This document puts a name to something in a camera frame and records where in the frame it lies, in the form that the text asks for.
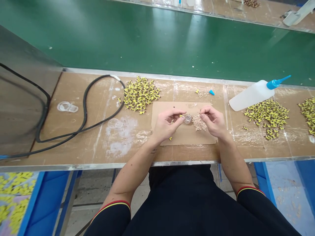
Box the person's left hand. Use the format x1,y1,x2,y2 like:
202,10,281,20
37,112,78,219
153,109,184,145

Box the grey metal machine housing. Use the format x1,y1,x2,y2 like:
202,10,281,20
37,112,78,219
0,24,64,158

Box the brown cardboard mat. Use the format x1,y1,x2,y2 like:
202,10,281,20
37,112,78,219
152,102,219,146

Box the clear plastic cup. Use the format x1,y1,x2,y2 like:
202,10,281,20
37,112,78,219
107,118,124,129

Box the white squeeze bottle blue nozzle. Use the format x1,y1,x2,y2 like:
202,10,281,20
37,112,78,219
228,75,292,112

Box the black cable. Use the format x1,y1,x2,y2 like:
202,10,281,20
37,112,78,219
0,63,126,158

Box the blue bin of beige parts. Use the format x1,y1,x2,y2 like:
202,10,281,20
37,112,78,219
253,161,315,236

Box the green conveyor belt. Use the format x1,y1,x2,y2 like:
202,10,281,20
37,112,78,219
0,0,315,87

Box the person's right hand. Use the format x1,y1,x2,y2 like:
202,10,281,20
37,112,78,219
199,105,231,138

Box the white plastic fixture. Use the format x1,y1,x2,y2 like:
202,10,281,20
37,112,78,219
280,0,315,27

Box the clear plastic cups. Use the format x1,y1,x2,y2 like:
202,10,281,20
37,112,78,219
57,101,79,113

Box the pile of beige toy parts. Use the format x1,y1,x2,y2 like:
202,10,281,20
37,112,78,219
191,114,208,132

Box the pile of yellow toy figures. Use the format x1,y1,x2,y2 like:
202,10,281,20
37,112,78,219
298,97,315,136
243,99,290,141
117,76,162,115

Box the blue bin of yellow parts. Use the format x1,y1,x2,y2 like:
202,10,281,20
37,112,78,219
0,171,82,236

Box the person's body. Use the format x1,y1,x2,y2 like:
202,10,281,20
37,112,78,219
84,164,302,236

